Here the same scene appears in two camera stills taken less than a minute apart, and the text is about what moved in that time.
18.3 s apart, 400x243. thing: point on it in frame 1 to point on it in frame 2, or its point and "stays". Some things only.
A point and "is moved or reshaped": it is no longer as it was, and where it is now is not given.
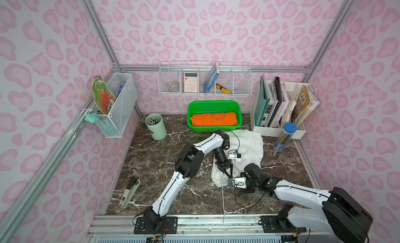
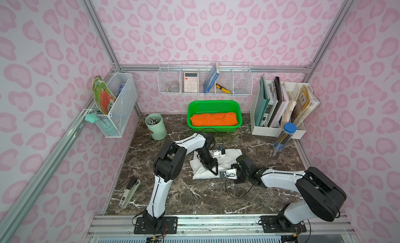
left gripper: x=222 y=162 to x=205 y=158
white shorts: x=250 y=146 is moved or reshaped
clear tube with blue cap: x=288 y=130 stays
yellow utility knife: x=223 y=88 stays
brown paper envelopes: x=307 y=103 stays
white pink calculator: x=190 y=82 stays
